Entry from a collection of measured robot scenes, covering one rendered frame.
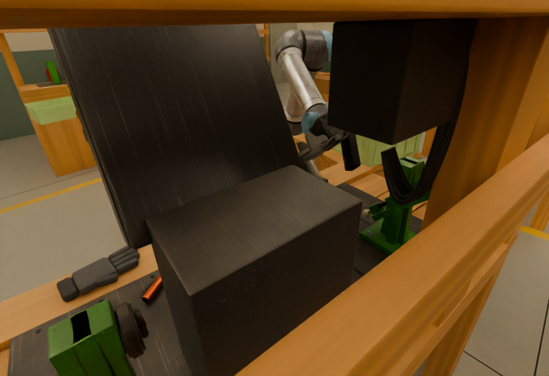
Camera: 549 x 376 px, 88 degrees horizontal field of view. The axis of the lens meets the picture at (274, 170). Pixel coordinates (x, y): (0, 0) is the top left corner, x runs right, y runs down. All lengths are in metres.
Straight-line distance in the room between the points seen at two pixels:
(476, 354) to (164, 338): 1.60
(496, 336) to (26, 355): 1.99
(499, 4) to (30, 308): 0.99
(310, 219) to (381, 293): 0.17
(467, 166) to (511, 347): 1.59
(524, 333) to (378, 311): 1.93
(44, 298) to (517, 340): 2.08
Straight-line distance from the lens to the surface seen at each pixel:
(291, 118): 1.37
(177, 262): 0.39
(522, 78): 0.55
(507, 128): 0.56
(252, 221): 0.43
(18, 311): 0.98
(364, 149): 1.61
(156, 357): 0.73
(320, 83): 6.53
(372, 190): 1.25
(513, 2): 0.25
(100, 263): 0.95
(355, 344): 0.27
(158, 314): 0.80
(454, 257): 0.37
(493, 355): 2.02
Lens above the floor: 1.50
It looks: 27 degrees down
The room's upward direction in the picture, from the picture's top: 2 degrees counter-clockwise
